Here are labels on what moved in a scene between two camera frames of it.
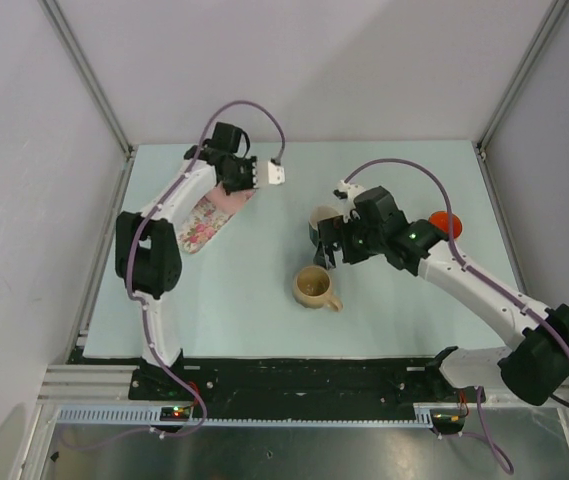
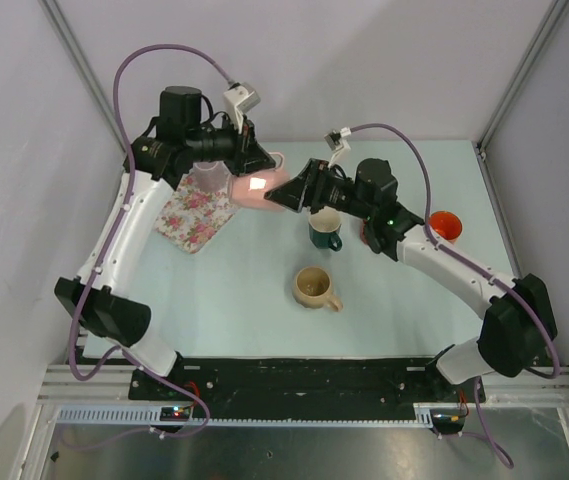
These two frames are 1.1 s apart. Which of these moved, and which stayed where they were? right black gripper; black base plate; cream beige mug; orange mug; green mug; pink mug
Moved: right black gripper; pink mug
Stayed: green mug; cream beige mug; orange mug; black base plate
